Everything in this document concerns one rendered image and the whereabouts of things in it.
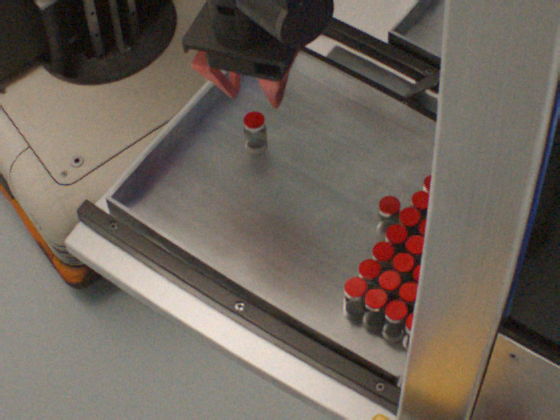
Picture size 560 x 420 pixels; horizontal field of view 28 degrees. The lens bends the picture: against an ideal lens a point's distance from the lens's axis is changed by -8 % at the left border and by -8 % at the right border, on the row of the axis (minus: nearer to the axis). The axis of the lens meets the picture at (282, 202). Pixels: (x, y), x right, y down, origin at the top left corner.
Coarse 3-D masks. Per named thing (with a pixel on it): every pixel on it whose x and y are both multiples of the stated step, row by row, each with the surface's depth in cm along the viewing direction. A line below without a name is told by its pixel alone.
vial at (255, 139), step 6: (264, 126) 117; (246, 132) 117; (252, 132) 117; (258, 132) 117; (264, 132) 117; (246, 138) 118; (252, 138) 117; (258, 138) 117; (264, 138) 118; (246, 144) 119; (252, 144) 118; (258, 144) 118; (264, 144) 119; (252, 150) 119; (258, 150) 119; (264, 150) 120
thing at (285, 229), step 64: (320, 64) 122; (192, 128) 122; (320, 128) 121; (384, 128) 121; (128, 192) 116; (192, 192) 117; (256, 192) 117; (320, 192) 117; (384, 192) 117; (192, 256) 110; (256, 256) 113; (320, 256) 113; (320, 320) 109
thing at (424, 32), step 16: (416, 0) 127; (432, 0) 131; (416, 16) 129; (432, 16) 130; (400, 32) 127; (416, 32) 129; (432, 32) 129; (400, 48) 125; (416, 48) 123; (432, 48) 127; (432, 64) 124
